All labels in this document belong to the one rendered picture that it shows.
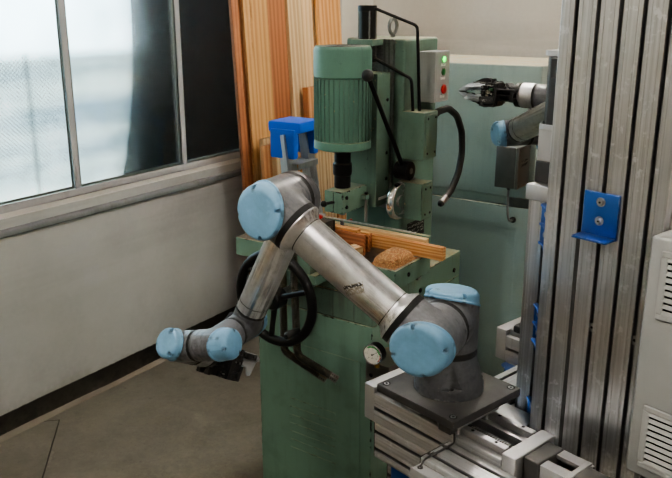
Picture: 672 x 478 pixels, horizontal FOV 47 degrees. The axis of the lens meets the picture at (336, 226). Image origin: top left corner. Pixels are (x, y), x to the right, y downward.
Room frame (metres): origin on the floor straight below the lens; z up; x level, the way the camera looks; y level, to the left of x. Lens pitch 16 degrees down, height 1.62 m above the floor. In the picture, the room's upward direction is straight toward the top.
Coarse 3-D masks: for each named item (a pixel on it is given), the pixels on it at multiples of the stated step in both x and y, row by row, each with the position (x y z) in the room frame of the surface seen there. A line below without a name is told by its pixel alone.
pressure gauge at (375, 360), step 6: (372, 342) 2.05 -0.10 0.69; (378, 342) 2.04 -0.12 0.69; (366, 348) 2.04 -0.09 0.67; (372, 348) 2.03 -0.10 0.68; (378, 348) 2.02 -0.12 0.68; (384, 348) 2.03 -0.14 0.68; (366, 354) 2.04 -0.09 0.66; (378, 354) 2.02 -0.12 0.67; (384, 354) 2.02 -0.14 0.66; (366, 360) 2.04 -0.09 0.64; (372, 360) 2.03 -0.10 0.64; (378, 360) 2.02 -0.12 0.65; (378, 366) 2.04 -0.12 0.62
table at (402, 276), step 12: (240, 240) 2.39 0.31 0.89; (252, 240) 2.36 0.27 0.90; (240, 252) 2.39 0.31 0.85; (252, 252) 2.36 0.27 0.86; (372, 252) 2.23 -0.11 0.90; (408, 264) 2.12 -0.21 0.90; (420, 264) 2.18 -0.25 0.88; (288, 276) 2.16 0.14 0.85; (312, 276) 2.11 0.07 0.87; (396, 276) 2.06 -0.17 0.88; (408, 276) 2.12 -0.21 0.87; (420, 276) 2.18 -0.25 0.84
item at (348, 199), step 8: (352, 184) 2.42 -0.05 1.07; (360, 184) 2.42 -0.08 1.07; (328, 192) 2.33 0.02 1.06; (336, 192) 2.31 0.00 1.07; (344, 192) 2.31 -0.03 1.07; (352, 192) 2.35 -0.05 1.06; (360, 192) 2.38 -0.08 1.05; (328, 200) 2.33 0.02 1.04; (336, 200) 2.31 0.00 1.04; (344, 200) 2.31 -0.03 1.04; (352, 200) 2.35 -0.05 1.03; (360, 200) 2.38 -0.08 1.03; (328, 208) 2.33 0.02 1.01; (336, 208) 2.31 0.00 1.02; (344, 208) 2.31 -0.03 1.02; (352, 208) 2.35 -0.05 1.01
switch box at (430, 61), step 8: (424, 56) 2.51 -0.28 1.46; (432, 56) 2.49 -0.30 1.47; (440, 56) 2.51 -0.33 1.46; (448, 56) 2.56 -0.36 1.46; (424, 64) 2.51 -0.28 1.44; (432, 64) 2.49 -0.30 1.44; (440, 64) 2.51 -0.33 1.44; (448, 64) 2.56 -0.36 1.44; (424, 72) 2.51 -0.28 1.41; (432, 72) 2.49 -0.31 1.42; (440, 72) 2.51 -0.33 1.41; (448, 72) 2.56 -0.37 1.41; (424, 80) 2.51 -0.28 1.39; (432, 80) 2.49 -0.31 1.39; (440, 80) 2.51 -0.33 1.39; (448, 80) 2.56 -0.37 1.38; (424, 88) 2.51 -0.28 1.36; (432, 88) 2.49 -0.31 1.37; (440, 88) 2.52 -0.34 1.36; (448, 88) 2.56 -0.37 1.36; (424, 96) 2.51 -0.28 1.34; (432, 96) 2.49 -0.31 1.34
